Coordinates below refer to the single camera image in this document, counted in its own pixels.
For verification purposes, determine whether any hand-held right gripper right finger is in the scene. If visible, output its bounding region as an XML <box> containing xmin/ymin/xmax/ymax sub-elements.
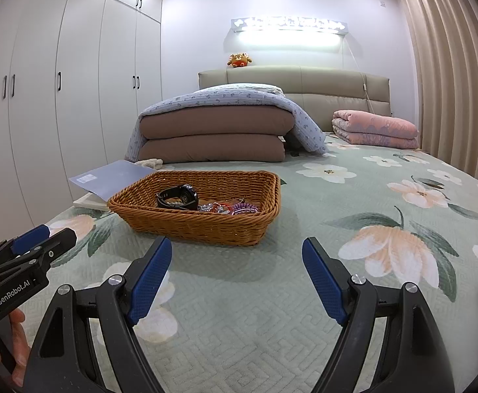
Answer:
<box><xmin>302</xmin><ymin>236</ymin><xmax>456</xmax><ymax>393</ymax></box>

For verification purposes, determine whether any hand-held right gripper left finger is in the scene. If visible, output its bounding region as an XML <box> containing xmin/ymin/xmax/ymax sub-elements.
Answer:
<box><xmin>18</xmin><ymin>236</ymin><xmax>173</xmax><ymax>393</ymax></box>

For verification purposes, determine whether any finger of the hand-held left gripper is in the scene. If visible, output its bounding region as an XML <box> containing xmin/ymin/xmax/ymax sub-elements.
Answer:
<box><xmin>0</xmin><ymin>229</ymin><xmax>78</xmax><ymax>277</ymax></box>
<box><xmin>0</xmin><ymin>224</ymin><xmax>51</xmax><ymax>265</ymax></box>

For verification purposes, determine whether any brown wicker basket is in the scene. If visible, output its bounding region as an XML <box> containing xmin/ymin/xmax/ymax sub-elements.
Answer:
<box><xmin>106</xmin><ymin>169</ymin><xmax>283</xmax><ymax>247</ymax></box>

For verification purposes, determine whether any black wrist watch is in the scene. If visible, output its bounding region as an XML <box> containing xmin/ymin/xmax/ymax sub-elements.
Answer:
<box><xmin>156</xmin><ymin>184</ymin><xmax>200</xmax><ymax>211</ymax></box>

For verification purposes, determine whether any crystal butterfly charm bracelet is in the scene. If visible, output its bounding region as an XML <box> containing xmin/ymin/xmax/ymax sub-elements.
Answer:
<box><xmin>198</xmin><ymin>201</ymin><xmax>227</xmax><ymax>214</ymax></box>

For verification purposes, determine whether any purple spiral hair tie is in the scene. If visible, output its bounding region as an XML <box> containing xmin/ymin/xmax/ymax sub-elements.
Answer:
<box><xmin>228</xmin><ymin>200</ymin><xmax>261</xmax><ymax>216</ymax></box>

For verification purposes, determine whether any person's left hand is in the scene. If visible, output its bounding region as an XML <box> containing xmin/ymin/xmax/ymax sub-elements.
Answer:
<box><xmin>0</xmin><ymin>309</ymin><xmax>31</xmax><ymax>388</ymax></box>

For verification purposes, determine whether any white book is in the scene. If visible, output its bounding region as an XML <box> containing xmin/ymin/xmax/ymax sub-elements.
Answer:
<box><xmin>72</xmin><ymin>194</ymin><xmax>113</xmax><ymax>213</ymax></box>

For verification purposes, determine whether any green floral bedspread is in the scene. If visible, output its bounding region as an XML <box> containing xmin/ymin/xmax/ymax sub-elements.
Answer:
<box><xmin>15</xmin><ymin>131</ymin><xmax>478</xmax><ymax>393</ymax></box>

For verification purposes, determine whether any white fluffy cloth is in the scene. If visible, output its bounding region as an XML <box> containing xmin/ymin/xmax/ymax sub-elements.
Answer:
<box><xmin>134</xmin><ymin>157</ymin><xmax>164</xmax><ymax>170</ymax></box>

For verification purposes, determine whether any white wardrobe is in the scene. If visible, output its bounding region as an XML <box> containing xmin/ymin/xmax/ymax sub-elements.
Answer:
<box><xmin>0</xmin><ymin>0</ymin><xmax>164</xmax><ymax>252</ymax></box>

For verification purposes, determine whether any thick folded brown quilt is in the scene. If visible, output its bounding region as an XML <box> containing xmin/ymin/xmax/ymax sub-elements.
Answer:
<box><xmin>139</xmin><ymin>105</ymin><xmax>296</xmax><ymax>140</ymax></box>
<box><xmin>139</xmin><ymin>134</ymin><xmax>287</xmax><ymax>163</ymax></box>

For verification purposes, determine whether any blue floral blanket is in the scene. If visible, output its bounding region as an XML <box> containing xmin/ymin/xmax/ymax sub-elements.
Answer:
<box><xmin>124</xmin><ymin>84</ymin><xmax>328</xmax><ymax>163</ymax></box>

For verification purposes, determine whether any folded pink blanket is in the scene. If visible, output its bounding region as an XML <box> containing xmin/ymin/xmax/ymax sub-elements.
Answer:
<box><xmin>331</xmin><ymin>109</ymin><xmax>421</xmax><ymax>149</ymax></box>

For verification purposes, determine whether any beige padded headboard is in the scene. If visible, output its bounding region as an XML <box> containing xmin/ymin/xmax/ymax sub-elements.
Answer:
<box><xmin>198</xmin><ymin>65</ymin><xmax>393</xmax><ymax>132</ymax></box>

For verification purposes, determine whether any orange plush toy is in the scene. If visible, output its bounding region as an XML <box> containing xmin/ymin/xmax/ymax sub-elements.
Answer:
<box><xmin>227</xmin><ymin>52</ymin><xmax>253</xmax><ymax>69</ymax></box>

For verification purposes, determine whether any beige curtain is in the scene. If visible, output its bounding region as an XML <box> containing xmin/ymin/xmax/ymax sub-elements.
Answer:
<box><xmin>386</xmin><ymin>0</ymin><xmax>478</xmax><ymax>192</ymax></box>

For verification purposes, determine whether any white hanging cable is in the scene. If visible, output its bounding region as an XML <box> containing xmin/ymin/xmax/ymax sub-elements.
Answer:
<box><xmin>347</xmin><ymin>44</ymin><xmax>377</xmax><ymax>114</ymax></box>

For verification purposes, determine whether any wall lamp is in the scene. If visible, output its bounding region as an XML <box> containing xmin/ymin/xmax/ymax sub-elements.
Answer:
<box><xmin>230</xmin><ymin>16</ymin><xmax>348</xmax><ymax>52</ymax></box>

